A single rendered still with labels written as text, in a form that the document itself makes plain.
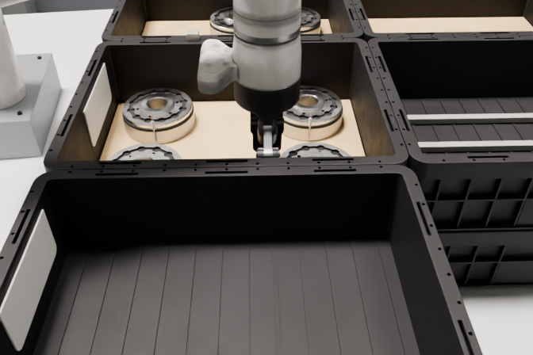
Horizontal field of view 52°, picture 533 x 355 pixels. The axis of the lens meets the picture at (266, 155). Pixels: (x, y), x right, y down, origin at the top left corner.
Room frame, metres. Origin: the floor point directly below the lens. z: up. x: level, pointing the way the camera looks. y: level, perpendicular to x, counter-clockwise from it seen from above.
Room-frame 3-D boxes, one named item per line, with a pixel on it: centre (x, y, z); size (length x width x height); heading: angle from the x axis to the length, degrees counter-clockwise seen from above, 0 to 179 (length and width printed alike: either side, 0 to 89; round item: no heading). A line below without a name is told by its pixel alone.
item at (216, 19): (0.97, 0.06, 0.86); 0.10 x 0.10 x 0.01
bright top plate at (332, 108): (0.68, -0.06, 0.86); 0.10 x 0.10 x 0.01
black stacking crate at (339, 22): (0.90, 0.05, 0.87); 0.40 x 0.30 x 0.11; 92
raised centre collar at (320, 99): (0.68, -0.06, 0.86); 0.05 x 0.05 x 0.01
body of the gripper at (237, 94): (0.53, 0.00, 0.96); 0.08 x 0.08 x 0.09
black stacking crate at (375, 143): (0.60, 0.05, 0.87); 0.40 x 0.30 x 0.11; 92
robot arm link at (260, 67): (0.53, 0.02, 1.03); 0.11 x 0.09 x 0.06; 91
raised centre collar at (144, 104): (0.67, 0.16, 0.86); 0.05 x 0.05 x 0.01
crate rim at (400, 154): (0.60, 0.05, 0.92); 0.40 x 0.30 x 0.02; 92
